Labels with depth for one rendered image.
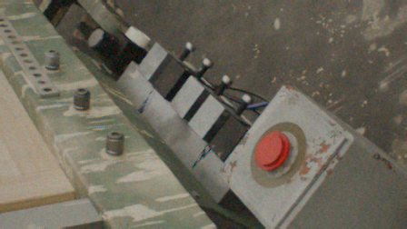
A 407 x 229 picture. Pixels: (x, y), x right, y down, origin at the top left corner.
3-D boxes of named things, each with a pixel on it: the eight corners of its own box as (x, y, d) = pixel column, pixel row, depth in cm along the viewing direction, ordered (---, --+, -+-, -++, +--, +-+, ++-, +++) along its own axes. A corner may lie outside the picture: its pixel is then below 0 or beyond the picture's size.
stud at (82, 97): (92, 111, 119) (93, 93, 118) (75, 114, 118) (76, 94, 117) (86, 104, 121) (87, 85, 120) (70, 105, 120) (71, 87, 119)
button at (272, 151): (305, 151, 78) (292, 142, 77) (280, 184, 79) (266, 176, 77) (283, 130, 81) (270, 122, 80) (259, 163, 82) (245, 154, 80)
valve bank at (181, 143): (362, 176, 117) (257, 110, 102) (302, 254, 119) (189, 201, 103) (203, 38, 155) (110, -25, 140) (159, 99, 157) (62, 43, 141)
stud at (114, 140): (126, 156, 110) (127, 137, 108) (108, 159, 108) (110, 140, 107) (119, 147, 111) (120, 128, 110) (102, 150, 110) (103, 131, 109)
